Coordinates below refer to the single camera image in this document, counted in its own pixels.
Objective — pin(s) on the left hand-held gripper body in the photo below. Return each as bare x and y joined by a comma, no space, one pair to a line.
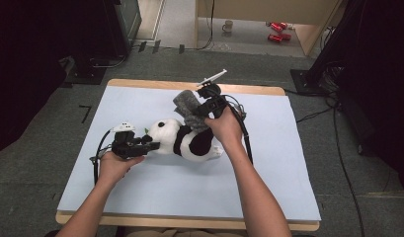
127,146

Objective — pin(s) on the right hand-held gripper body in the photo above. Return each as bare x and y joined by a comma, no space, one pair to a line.
212,102

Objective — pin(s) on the grey knitted sock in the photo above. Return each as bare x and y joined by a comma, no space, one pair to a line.
188,105

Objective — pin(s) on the panda plush toy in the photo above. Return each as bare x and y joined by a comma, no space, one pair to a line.
170,138

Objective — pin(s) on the person's left hand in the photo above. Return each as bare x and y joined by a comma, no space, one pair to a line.
117,168

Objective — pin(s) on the person's right hand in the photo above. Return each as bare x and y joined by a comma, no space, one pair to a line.
226,130

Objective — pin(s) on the wooden table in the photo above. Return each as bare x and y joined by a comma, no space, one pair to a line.
156,84

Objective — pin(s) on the light blue table sheet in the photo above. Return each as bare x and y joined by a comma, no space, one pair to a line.
176,191

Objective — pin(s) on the black tape strip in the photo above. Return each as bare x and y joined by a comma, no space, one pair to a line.
142,46
181,49
156,46

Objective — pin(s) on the beige mug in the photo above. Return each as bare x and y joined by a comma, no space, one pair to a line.
227,26

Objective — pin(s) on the black stand with base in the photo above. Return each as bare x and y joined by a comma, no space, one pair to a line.
87,70

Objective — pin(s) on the red can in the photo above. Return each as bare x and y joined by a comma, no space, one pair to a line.
274,38
276,27
286,36
283,25

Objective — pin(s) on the person's beige trousers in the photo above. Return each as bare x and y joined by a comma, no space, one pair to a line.
189,233

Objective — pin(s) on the light wooden cabinet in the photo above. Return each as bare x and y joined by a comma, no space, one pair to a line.
265,10

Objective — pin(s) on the black metal stand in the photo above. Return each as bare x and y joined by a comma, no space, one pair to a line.
324,59

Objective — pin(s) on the dark curtain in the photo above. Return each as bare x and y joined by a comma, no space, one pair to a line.
384,82

